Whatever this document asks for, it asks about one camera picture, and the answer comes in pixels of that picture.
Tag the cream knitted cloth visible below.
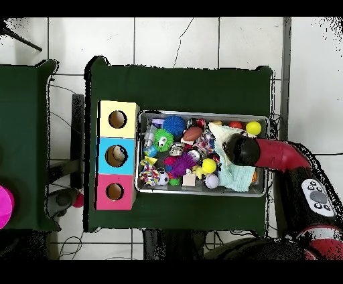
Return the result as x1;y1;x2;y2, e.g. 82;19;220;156
208;122;258;161

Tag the mint green knitted cloth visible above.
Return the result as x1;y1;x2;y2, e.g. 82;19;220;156
214;144;257;192

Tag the silver mesh bin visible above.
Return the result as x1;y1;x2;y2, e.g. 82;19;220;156
135;109;270;198

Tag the wooden three-hole box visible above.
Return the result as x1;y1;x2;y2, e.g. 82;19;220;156
93;100;141;211

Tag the green spiky toy with eyes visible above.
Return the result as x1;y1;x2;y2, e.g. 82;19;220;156
153;128;175;153

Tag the blue spiky ball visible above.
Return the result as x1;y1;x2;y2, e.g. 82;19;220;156
162;115;186;136

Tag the brown toy football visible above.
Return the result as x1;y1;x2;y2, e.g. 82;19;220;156
182;126;204;142

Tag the purple spiky ball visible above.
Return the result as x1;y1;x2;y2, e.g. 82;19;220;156
168;153;198;179

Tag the small soccer ball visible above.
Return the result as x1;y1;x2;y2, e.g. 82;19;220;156
156;170;170;186

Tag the dark green tablecloth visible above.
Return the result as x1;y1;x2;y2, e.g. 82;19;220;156
83;55;274;233
0;59;61;232

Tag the tall black object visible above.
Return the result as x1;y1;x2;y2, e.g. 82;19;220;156
70;93;85;188

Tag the dark grey rounded object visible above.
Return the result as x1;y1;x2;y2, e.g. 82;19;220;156
46;187;78;218

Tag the black rod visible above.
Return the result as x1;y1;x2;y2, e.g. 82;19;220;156
2;27;43;52

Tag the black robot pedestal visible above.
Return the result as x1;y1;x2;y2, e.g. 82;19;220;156
143;228;207;261

